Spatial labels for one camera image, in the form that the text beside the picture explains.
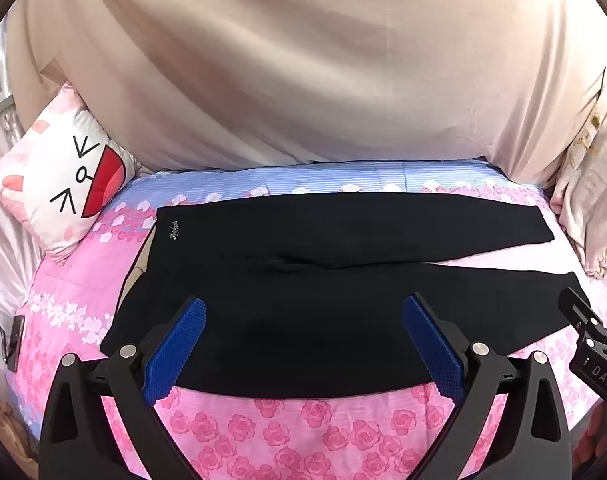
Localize beige cloth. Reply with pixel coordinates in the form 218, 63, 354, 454
4, 0, 607, 187

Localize cream floral blanket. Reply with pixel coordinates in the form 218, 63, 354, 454
551, 55, 607, 279

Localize dark phone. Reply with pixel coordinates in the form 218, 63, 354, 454
1, 316, 26, 374

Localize white cat face pillow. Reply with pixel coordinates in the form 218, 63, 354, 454
0, 82, 143, 267

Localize pink floral bed sheet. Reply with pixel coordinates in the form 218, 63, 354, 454
6, 157, 607, 480

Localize black pants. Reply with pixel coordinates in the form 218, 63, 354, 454
100, 191, 597, 402

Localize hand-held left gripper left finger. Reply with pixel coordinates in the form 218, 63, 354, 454
40, 296, 207, 480

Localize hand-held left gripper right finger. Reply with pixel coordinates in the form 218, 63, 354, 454
402, 292, 575, 480

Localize tan cloth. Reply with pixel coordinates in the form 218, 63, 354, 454
0, 399, 40, 480

